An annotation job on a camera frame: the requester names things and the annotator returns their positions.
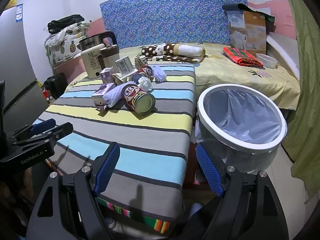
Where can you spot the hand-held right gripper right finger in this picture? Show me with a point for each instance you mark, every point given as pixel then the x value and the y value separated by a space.
pixel 207 170

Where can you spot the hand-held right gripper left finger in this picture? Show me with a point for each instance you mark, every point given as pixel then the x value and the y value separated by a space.
pixel 107 166

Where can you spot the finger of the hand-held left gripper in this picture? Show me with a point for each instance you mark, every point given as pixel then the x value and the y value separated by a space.
pixel 42 127
pixel 60 132

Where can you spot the white round trash bin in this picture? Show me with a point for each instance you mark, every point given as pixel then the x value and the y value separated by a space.
pixel 240 148

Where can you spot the small purple carton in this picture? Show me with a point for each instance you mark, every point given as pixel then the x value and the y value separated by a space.
pixel 102 93
pixel 107 76

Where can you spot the translucent plastic bin liner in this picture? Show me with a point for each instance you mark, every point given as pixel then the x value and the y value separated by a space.
pixel 242 115

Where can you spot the cartoon print tin can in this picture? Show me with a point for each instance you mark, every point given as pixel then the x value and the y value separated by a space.
pixel 143 73
pixel 137 100

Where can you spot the beige paper tissue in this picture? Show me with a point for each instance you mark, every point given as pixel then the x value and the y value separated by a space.
pixel 120 78

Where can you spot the white tissue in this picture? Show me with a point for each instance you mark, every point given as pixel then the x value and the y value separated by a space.
pixel 145 83

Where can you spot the white plastic labelled cup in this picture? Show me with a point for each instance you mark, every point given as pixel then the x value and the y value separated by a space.
pixel 123 66

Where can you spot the patterned paper cup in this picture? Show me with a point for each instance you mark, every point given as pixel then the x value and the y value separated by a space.
pixel 143 60
pixel 137 60

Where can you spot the small red object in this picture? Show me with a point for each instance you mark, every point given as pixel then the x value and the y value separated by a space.
pixel 46 93

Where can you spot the striped cloth covered table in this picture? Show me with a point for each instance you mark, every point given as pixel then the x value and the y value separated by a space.
pixel 125 130

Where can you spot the black floor bag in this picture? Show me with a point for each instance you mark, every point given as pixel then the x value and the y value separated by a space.
pixel 56 85

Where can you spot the grey refrigerator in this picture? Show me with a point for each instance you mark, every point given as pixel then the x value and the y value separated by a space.
pixel 17 67

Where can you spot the multicolour striped underlay cloth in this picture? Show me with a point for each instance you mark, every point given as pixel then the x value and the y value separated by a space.
pixel 160 226

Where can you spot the pineapple print storage bag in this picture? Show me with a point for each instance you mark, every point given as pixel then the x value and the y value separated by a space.
pixel 65 48

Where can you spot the beige electric jug brown lid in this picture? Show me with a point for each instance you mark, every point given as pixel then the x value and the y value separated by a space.
pixel 110 60

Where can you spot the bed with yellow sheet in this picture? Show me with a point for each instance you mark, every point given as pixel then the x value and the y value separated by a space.
pixel 225 80

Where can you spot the stainless steel electric kettle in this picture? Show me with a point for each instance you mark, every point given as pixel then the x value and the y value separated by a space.
pixel 90 41

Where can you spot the black handbag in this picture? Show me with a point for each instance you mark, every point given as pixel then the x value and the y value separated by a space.
pixel 65 22

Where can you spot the folded polka dot blanket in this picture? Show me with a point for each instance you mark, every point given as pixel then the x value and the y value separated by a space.
pixel 175 59

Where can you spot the blue white label sticker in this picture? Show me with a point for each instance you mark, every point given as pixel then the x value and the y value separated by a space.
pixel 19 12

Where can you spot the red plaid folded cloth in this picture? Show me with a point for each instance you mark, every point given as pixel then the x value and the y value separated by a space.
pixel 240 57

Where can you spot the green curtain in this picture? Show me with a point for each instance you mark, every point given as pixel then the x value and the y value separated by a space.
pixel 305 105

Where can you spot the white plastic bowl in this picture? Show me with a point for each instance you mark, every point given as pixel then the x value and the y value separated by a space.
pixel 267 61

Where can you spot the rolled polka dot blanket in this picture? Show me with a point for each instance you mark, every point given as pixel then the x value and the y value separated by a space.
pixel 155 49

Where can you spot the white curved bed board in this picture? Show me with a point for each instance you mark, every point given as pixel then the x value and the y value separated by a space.
pixel 282 52

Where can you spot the cardboard quilt box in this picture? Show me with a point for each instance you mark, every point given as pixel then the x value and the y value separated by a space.
pixel 247 32

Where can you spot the blue floral headboard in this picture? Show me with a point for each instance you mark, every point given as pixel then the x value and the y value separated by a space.
pixel 175 17

